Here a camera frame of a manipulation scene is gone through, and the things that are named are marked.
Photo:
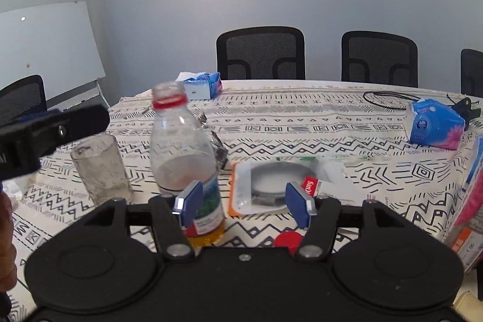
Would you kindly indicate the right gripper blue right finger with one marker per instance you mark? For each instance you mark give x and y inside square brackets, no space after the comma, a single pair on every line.
[300,204]

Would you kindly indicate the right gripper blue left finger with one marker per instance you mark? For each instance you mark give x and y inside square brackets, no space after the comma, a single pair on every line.
[188,202]

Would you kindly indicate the red bottle cap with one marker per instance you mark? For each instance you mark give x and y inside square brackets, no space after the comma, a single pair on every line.
[290,240]

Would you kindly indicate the clear plastic bottle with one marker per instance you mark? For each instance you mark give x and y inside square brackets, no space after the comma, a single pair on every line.
[181,152]

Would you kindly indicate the person left hand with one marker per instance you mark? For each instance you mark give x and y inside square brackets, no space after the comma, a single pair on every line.
[8,270]

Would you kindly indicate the black mesh chair left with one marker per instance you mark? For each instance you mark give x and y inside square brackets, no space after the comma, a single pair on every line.
[24,97]

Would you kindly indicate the black mesh chair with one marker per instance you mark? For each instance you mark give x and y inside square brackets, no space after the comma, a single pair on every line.
[379,58]
[265,52]
[24,97]

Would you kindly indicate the orange white plastic package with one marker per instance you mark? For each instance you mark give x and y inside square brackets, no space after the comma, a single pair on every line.
[259,187]

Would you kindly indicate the clear snack wrapper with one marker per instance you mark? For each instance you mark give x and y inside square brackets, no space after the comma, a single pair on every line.
[220,151]

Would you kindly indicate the clear drinking glass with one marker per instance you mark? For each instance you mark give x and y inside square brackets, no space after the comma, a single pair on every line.
[100,167]

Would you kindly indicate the white whiteboard on stand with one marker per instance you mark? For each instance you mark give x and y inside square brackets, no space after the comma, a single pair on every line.
[56,42]

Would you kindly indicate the blue tissue box far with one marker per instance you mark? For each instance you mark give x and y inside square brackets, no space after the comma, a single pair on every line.
[200,86]

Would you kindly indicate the blue tissue pack right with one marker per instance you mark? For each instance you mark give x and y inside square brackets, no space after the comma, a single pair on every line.
[431,123]

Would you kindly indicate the black mesh chair centre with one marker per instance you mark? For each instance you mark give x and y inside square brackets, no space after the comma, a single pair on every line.
[265,52]

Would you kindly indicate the black mesh chair right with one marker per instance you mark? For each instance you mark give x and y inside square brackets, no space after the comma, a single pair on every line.
[379,58]

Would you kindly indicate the pink blue box right edge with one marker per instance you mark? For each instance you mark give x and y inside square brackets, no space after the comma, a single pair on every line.
[463,232]

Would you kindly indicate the black clip on table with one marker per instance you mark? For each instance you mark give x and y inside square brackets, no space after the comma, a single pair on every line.
[465,110]

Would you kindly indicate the black chair far right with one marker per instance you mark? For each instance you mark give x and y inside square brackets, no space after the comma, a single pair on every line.
[472,72]

